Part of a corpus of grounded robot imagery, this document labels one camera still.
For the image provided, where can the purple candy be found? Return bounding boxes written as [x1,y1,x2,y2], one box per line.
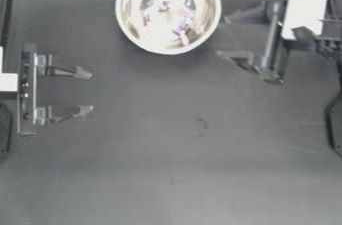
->
[170,10,195,35]

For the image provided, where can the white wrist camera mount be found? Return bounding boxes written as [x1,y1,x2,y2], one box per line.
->
[0,46,18,93]
[280,0,328,41]

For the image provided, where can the steel bowl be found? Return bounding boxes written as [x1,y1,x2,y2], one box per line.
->
[114,0,223,56]

